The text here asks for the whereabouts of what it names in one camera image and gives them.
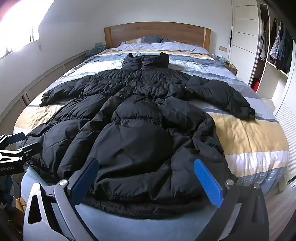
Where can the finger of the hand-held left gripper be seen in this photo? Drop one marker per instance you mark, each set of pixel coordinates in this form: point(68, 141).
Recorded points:
point(31, 149)
point(15, 137)

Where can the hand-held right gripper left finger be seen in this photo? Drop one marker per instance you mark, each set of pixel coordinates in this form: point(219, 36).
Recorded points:
point(85, 179)

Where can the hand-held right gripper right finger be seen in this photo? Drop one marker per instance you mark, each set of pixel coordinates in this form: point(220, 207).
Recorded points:
point(208, 183)

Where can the black puffer coat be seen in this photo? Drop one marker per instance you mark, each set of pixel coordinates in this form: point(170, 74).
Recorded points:
point(138, 115)

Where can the hanging clothes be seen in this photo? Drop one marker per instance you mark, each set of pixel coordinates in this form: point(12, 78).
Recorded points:
point(277, 44)

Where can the person's left hand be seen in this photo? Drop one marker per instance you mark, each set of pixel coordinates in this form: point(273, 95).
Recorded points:
point(7, 192)

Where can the striped duvet bed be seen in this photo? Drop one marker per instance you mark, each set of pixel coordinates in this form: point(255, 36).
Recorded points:
point(242, 139)

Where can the bright window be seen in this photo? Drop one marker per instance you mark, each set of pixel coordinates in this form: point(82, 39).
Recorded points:
point(16, 30)

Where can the red item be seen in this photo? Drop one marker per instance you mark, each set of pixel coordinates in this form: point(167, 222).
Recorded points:
point(255, 85)

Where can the wooden nightstand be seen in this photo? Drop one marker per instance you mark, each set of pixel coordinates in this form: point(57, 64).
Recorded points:
point(231, 68)

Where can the dark grey cushion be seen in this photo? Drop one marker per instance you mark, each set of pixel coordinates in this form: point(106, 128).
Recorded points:
point(94, 51)

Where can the white wardrobe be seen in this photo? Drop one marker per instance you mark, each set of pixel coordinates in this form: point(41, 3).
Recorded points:
point(245, 41)

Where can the striped pillow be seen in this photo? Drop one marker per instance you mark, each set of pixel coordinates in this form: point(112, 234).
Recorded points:
point(143, 39)

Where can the wooden headboard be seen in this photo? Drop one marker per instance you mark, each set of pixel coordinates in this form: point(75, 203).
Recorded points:
point(161, 30)

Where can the low beige wall cabinet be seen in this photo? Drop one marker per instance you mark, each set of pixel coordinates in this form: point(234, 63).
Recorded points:
point(34, 78)

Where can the beige wall socket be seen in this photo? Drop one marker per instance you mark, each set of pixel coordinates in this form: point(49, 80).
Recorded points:
point(98, 44)
point(223, 48)

